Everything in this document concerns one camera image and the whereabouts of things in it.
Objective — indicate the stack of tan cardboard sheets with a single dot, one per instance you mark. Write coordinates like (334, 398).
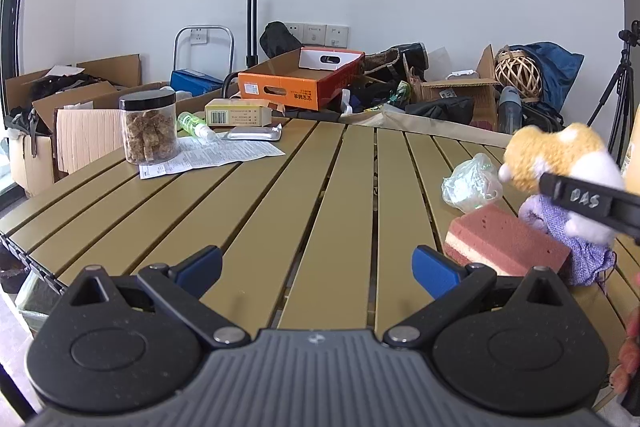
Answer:
(87, 139)

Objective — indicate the black tripod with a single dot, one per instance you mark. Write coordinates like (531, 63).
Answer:
(622, 82)

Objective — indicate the orange cardboard box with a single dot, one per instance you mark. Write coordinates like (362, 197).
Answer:
(300, 82)

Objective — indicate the black cylinder container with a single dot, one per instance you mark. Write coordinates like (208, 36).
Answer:
(416, 54)

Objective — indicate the green spray bottle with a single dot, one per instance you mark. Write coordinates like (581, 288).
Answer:
(192, 123)

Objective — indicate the yellow green small box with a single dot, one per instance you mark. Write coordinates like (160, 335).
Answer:
(235, 113)

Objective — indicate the grey water bottle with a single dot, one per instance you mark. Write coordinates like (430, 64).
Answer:
(510, 109)

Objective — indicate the printed paper leaflet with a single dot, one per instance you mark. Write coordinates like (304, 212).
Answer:
(225, 154)

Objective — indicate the brown fuzzy item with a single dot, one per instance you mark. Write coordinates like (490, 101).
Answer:
(382, 62)

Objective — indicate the silver foil packet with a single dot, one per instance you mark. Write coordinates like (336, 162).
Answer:
(252, 133)

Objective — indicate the white wall socket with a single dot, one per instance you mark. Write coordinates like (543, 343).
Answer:
(199, 36)
(315, 34)
(295, 33)
(337, 35)

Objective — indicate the black bag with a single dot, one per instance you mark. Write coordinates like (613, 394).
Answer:
(277, 39)

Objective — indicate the blue box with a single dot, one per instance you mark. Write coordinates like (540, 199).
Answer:
(195, 83)

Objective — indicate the person's right hand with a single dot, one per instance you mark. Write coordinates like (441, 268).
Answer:
(631, 352)

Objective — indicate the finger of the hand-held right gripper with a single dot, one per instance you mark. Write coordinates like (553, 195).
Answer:
(580, 199)

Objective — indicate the black pouch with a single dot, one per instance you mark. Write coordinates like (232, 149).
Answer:
(440, 109)

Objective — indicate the clear plastic bag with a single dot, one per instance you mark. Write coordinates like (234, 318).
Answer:
(470, 184)

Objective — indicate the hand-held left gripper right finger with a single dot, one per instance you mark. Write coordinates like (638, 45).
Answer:
(435, 272)

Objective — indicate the green plastic bag liner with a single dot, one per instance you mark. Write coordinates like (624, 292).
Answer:
(37, 302)

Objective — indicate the large open cardboard box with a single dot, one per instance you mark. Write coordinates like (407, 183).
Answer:
(30, 127)

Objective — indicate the orange white plush toy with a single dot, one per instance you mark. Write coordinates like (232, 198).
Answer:
(555, 152)

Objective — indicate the dark window frame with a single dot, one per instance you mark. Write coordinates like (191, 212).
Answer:
(12, 32)

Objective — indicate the purple knit bag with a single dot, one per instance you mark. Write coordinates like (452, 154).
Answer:
(585, 252)

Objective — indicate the clear jar of brown snacks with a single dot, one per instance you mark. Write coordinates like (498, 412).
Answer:
(150, 132)

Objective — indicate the blue fabric bag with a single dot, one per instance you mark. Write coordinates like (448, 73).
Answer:
(560, 67)

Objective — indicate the tan folding table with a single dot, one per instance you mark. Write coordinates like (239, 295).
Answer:
(300, 207)

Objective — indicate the beige wagon fabric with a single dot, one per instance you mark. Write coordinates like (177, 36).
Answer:
(425, 127)

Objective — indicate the brown cardboard box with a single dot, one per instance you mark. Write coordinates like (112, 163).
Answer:
(460, 92)

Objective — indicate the pink layered sponge block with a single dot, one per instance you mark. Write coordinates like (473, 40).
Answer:
(505, 237)

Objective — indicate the wicker ball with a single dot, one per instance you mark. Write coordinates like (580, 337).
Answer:
(517, 74)

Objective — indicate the metal step stool frame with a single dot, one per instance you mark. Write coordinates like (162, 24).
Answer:
(205, 28)

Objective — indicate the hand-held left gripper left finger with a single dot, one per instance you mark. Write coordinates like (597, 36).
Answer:
(202, 264)

